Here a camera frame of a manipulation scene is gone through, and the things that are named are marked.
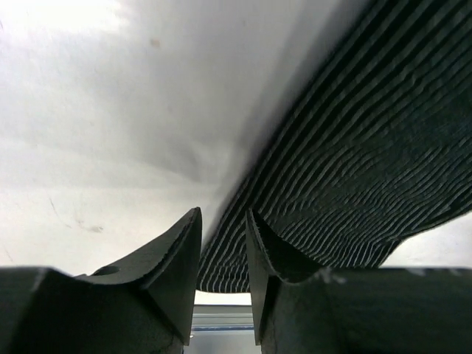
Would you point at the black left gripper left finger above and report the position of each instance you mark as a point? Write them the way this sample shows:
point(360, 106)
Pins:
point(145, 298)

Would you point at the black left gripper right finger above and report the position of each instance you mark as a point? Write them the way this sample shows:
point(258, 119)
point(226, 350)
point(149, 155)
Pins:
point(271, 262)

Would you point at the black pinstriped underwear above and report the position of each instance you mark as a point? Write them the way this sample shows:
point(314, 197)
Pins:
point(375, 150)

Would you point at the aluminium rail frame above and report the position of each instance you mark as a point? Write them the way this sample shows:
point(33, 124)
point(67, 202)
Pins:
point(222, 329)

